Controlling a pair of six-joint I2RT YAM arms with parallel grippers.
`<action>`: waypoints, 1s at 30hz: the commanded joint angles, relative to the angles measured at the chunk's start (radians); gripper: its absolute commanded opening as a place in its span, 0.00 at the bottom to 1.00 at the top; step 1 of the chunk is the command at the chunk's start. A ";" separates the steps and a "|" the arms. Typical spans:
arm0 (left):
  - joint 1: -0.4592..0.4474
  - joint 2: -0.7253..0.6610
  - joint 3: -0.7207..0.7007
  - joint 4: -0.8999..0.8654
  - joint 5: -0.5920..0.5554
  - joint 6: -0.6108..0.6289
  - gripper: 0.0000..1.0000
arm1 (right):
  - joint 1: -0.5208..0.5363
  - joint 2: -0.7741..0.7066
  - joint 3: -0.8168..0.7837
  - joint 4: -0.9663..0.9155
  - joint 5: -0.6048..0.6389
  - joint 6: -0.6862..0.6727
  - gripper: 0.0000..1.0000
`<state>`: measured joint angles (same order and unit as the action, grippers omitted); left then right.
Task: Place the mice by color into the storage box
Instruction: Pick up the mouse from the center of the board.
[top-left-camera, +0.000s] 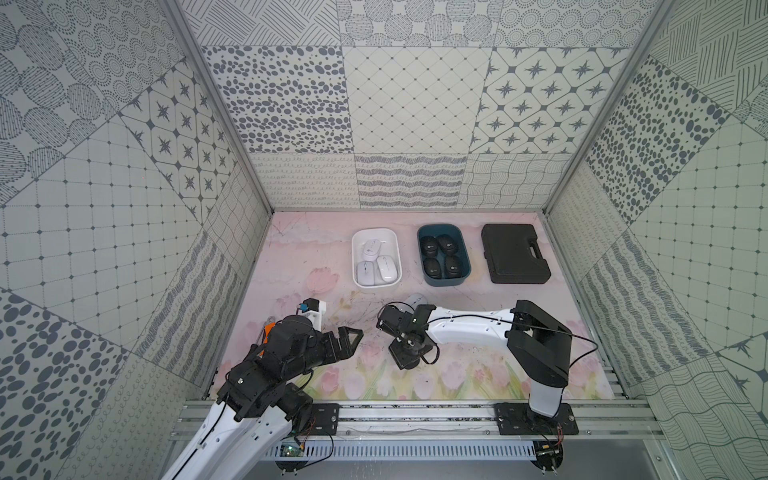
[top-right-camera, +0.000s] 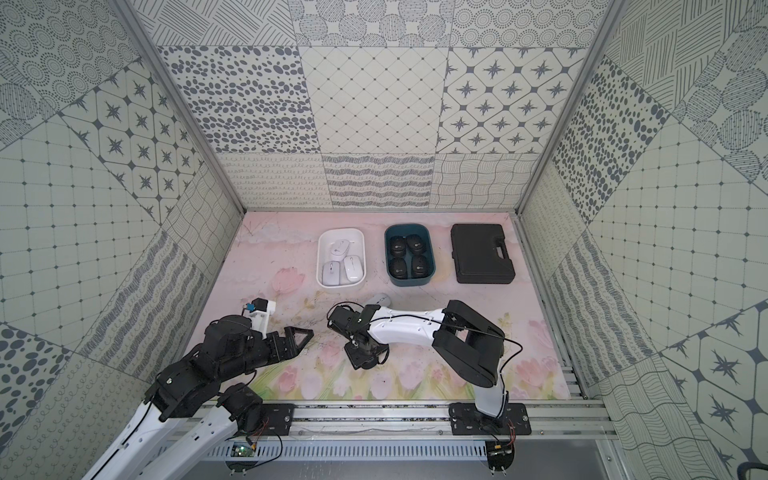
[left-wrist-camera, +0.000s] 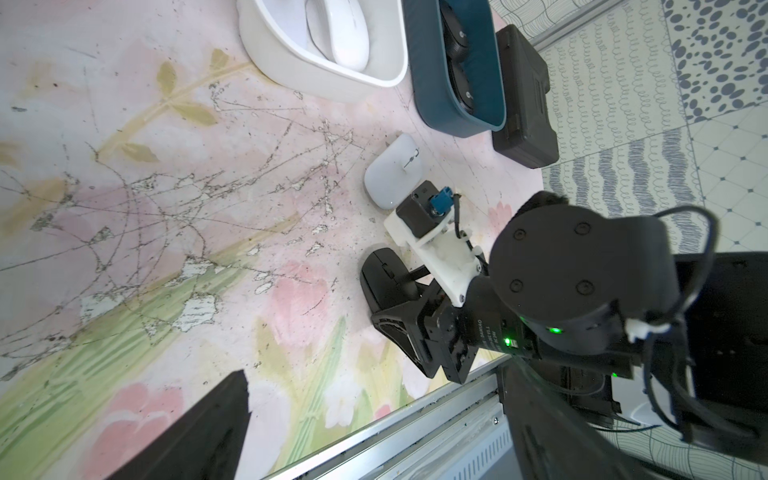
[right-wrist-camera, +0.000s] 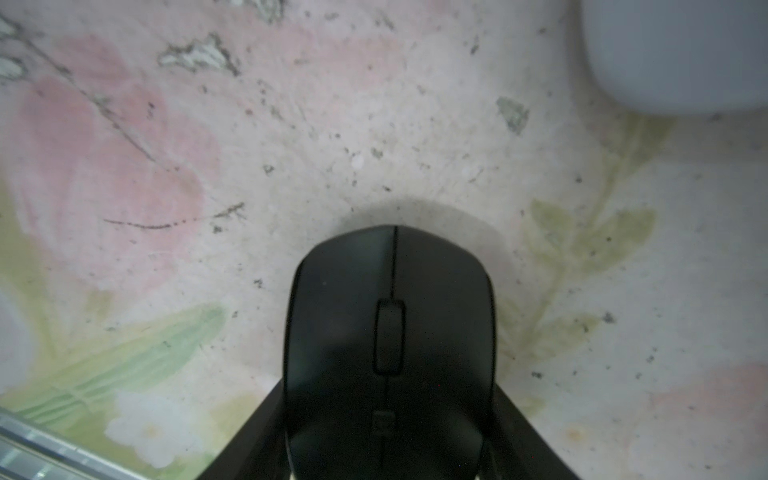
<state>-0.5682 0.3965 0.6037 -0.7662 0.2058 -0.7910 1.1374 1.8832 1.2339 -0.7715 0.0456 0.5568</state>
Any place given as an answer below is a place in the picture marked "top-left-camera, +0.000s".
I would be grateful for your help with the orange handled tool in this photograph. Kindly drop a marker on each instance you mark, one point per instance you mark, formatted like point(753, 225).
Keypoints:
point(266, 332)

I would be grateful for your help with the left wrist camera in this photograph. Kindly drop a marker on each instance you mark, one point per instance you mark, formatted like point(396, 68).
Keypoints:
point(314, 310)

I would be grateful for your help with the black mouse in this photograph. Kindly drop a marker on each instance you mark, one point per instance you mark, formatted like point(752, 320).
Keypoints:
point(447, 244)
point(432, 268)
point(406, 360)
point(429, 246)
point(453, 267)

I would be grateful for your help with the teal storage box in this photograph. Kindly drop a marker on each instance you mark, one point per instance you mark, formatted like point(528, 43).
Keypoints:
point(456, 234)

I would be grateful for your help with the white oval mouse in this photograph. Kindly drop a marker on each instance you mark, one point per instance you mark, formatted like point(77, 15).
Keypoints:
point(371, 249)

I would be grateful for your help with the white storage box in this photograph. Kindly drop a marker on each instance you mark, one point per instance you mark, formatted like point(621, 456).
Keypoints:
point(390, 247)

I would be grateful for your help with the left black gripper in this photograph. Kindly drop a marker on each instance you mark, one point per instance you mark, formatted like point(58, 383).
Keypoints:
point(334, 342)

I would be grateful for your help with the white slotted cable duct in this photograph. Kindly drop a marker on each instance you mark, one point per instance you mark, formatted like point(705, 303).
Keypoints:
point(412, 450)

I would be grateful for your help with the green circuit board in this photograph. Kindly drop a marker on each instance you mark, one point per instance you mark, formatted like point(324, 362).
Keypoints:
point(291, 451)

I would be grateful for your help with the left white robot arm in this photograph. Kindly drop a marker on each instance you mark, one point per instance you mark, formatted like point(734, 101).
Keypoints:
point(259, 405)

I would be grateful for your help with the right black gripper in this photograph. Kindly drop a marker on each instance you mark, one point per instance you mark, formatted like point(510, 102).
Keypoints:
point(395, 346)

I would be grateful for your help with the white slim mouse angled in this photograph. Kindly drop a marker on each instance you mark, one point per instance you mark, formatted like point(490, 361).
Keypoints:
point(416, 299)

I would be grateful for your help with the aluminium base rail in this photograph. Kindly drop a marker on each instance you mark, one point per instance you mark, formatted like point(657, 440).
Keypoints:
point(597, 419)

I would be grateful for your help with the black plastic tool case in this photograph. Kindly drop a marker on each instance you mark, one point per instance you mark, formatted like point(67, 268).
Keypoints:
point(513, 255)

